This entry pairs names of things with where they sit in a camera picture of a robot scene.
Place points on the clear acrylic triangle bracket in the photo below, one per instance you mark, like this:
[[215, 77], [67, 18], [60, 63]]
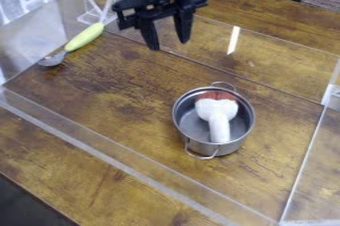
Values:
[[96, 14]]

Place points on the white plush mushroom red cap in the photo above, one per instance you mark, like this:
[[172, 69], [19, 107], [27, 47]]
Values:
[[216, 107]]

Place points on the spoon with green handle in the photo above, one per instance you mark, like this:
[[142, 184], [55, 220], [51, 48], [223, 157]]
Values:
[[82, 40]]

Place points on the clear acrylic barrier front wall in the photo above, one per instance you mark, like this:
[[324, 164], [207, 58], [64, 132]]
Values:
[[210, 202]]

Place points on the silver steel pot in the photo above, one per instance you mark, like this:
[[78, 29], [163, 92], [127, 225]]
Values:
[[194, 128]]

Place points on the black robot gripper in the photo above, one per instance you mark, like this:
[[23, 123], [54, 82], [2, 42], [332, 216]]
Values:
[[139, 13]]

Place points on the clear acrylic right wall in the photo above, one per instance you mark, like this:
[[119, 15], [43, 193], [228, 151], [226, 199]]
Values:
[[314, 201]]

